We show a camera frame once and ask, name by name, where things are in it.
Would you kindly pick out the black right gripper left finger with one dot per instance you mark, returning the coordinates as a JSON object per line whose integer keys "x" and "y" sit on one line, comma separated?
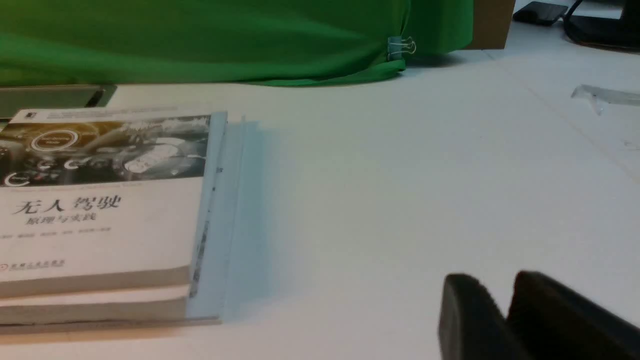
{"x": 471, "y": 326}

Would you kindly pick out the silver binder clip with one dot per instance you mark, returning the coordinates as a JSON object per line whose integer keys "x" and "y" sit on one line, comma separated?
{"x": 397, "y": 47}

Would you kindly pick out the black monitor stand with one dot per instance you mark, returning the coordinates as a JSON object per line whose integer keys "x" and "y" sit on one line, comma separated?
{"x": 621, "y": 34}

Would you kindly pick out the black flat device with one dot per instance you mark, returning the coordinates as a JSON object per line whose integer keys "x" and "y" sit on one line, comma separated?
{"x": 538, "y": 13}

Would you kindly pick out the clear plastic piece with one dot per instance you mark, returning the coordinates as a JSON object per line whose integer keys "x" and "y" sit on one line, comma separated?
{"x": 599, "y": 97}

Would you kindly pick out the white top book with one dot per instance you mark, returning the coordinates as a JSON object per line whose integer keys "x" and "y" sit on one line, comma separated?
{"x": 98, "y": 199}

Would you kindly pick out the green backdrop cloth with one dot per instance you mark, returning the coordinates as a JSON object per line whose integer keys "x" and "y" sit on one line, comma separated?
{"x": 281, "y": 43}

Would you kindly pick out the white book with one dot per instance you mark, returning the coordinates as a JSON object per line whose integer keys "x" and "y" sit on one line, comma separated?
{"x": 98, "y": 199}
{"x": 202, "y": 301}

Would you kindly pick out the white bottom book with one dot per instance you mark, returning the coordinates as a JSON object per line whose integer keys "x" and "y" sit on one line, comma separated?
{"x": 202, "y": 301}

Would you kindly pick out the metal desk cable hatch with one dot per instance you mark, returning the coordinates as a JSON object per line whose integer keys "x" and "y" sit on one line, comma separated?
{"x": 16, "y": 98}

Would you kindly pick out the brown cardboard board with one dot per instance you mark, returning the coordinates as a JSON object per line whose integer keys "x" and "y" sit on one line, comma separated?
{"x": 491, "y": 24}

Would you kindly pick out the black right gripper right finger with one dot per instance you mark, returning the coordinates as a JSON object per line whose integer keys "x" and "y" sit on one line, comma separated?
{"x": 554, "y": 322}

